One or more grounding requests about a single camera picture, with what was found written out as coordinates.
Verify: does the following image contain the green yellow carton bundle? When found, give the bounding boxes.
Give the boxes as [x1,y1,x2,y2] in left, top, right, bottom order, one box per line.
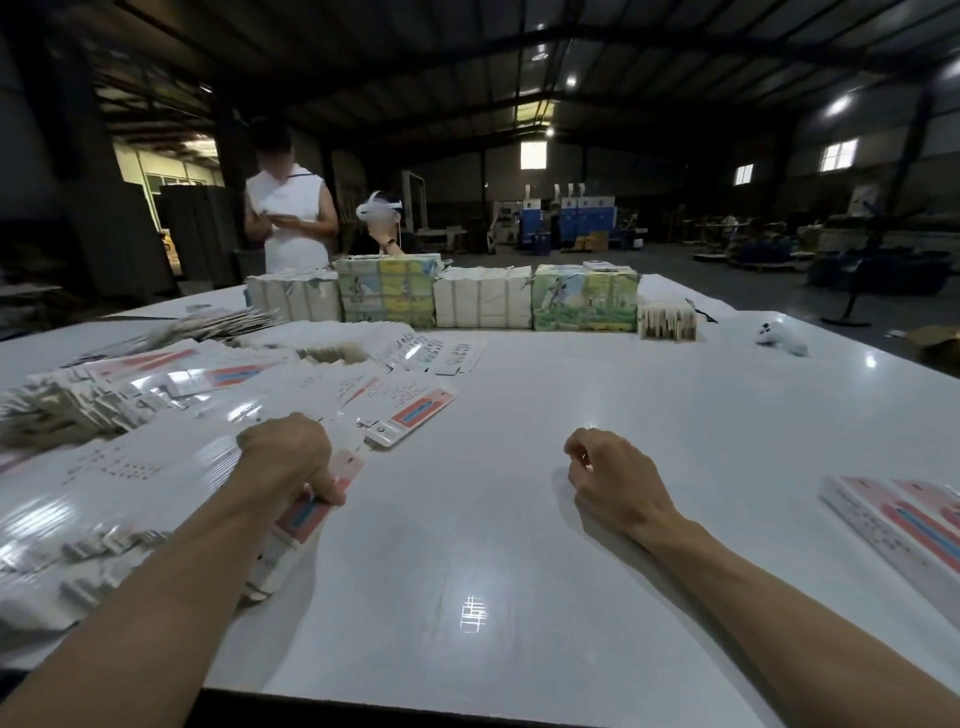
[334,252,446,329]

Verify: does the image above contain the blue machine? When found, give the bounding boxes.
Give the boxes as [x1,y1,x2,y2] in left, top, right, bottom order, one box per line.
[517,187,618,252]

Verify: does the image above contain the green printed carton bundle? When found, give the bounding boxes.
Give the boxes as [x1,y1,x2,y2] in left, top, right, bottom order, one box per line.
[531,262,642,333]

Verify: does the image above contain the person's left hand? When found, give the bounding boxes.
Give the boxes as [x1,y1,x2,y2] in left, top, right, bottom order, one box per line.
[228,414,347,512]

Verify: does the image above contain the white headset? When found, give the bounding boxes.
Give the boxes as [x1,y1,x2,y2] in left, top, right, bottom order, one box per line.
[355,190,404,227]

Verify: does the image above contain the person's right hand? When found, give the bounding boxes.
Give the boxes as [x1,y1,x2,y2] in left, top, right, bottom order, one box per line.
[564,427,689,552]

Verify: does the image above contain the double wall window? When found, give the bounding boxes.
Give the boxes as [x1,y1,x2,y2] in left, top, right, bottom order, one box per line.
[819,138,860,173]

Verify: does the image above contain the blue bins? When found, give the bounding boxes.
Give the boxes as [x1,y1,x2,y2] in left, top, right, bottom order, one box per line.
[807,247,950,296]

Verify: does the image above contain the pile of carton blanks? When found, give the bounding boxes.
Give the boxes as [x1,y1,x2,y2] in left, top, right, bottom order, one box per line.
[0,319,482,632]

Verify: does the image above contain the black floor stand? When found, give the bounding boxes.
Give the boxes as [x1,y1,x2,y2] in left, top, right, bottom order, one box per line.
[822,195,917,329]

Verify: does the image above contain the small beige card stack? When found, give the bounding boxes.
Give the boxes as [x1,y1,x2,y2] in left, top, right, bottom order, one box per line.
[637,300,699,342]

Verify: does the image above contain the small white object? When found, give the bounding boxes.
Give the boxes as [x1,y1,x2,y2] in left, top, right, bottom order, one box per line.
[754,319,809,357]

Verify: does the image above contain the open cardboard box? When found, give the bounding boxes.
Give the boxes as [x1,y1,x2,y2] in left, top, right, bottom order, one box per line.
[900,324,960,377]

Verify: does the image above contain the dark grey cabinet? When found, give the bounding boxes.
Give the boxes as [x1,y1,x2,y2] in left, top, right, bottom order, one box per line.
[157,183,242,287]

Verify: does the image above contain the person's right forearm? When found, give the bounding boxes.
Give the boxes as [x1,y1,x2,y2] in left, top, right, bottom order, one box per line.
[642,517,960,728]

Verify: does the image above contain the person's left forearm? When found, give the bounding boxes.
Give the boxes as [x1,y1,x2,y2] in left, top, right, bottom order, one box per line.
[0,480,302,728]

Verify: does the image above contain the pile of grey flat sheets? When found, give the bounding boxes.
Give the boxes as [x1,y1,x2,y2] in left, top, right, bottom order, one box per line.
[105,304,279,354]

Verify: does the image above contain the row of white cartons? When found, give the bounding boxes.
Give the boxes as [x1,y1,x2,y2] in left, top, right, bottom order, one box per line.
[244,270,342,323]
[433,265,536,332]

